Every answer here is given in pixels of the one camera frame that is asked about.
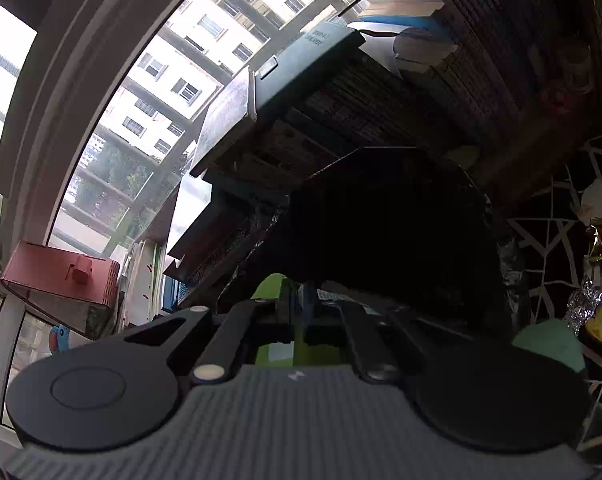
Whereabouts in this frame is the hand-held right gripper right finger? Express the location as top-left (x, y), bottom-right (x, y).
top-left (302, 285), bottom-right (486, 385)

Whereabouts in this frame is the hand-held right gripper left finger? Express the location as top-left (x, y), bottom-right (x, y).
top-left (123, 280), bottom-right (302, 386)

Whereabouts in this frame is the green plastic bag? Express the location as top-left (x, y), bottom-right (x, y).
top-left (251, 272), bottom-right (352, 367)

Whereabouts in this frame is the black trash bag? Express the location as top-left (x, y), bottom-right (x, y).
top-left (276, 147), bottom-right (526, 331)

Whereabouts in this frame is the teal rounded object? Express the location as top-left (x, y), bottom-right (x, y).
top-left (512, 319), bottom-right (586, 372)

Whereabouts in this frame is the red plastic box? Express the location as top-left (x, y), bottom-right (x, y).
top-left (1, 240), bottom-right (122, 341)

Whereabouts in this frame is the black and white patterned cloth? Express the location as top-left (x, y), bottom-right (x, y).
top-left (501, 130), bottom-right (602, 466)

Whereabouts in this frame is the crumpled silver foil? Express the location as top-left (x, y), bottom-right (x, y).
top-left (565, 280), bottom-right (602, 334)

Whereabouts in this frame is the crumpled white tissue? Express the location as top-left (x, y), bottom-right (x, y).
top-left (580, 179), bottom-right (602, 222)

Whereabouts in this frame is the pile of large flat books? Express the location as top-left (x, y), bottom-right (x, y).
top-left (163, 22), bottom-right (366, 286)

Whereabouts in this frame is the row of colourful paperback books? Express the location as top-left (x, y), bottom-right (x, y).
top-left (281, 0), bottom-right (596, 201)

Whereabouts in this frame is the pink hair scrunchie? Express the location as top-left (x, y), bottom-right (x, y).
top-left (540, 87), bottom-right (582, 117)

